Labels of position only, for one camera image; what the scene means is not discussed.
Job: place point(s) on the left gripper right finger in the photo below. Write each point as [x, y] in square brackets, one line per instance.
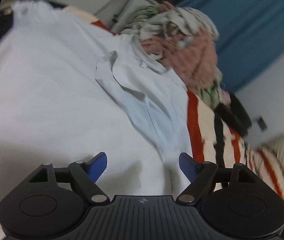
[200, 175]

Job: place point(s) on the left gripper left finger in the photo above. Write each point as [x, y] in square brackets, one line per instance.
[85, 175]

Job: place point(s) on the white t-shirt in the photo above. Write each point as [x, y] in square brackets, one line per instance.
[70, 90]

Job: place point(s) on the striped fleece blanket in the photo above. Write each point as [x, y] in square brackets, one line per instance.
[203, 139]

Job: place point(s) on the pink fluffy blanket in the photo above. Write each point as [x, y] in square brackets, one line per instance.
[195, 64]

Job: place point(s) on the grey white hoodie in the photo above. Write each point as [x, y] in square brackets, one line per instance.
[155, 20]

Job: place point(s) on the green patterned garment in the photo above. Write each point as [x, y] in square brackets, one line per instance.
[212, 96]

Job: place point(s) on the garment steamer stand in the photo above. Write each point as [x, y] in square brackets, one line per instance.
[112, 11]

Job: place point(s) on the right blue curtain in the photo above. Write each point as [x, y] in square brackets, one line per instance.
[251, 36]

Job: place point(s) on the wall power socket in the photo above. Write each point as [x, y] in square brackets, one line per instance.
[261, 123]

